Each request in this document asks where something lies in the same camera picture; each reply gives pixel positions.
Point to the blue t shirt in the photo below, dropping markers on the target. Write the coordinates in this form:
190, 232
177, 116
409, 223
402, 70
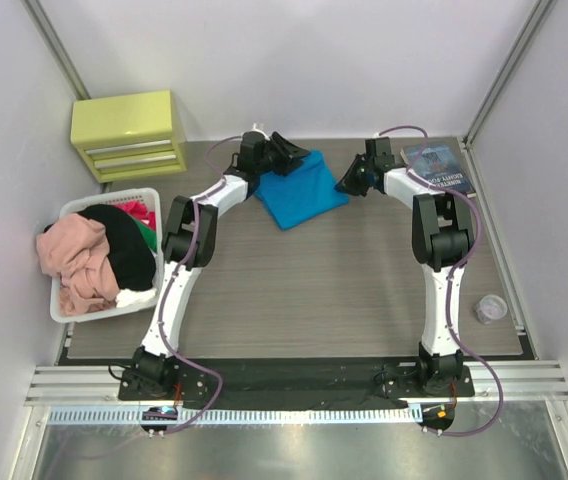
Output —
307, 192

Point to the aluminium frame rail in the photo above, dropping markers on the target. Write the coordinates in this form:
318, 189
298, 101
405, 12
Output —
93, 385

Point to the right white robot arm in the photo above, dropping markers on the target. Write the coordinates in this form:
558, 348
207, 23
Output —
442, 236

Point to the yellow green drawer cabinet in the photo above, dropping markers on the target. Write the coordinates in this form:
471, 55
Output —
129, 136

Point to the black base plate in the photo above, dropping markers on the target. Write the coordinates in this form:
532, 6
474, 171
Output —
289, 377

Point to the blue paperback book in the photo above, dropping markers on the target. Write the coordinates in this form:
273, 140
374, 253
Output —
437, 164

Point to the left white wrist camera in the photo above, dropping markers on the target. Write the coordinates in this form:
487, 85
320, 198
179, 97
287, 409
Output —
258, 128

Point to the magenta garment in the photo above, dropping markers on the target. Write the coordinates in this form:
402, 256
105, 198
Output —
140, 212

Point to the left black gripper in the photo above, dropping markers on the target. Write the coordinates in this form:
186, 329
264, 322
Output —
275, 151

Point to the slotted cable duct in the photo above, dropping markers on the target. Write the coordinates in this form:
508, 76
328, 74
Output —
164, 416

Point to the white laundry basket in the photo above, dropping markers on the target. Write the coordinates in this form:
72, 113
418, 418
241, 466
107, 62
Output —
150, 198

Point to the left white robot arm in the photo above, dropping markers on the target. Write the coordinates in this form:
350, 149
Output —
188, 246

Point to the pink garment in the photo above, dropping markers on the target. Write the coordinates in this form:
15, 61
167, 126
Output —
75, 251

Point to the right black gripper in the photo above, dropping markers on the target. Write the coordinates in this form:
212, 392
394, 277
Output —
361, 173

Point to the white garment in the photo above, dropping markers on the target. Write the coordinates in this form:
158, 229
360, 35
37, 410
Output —
128, 297

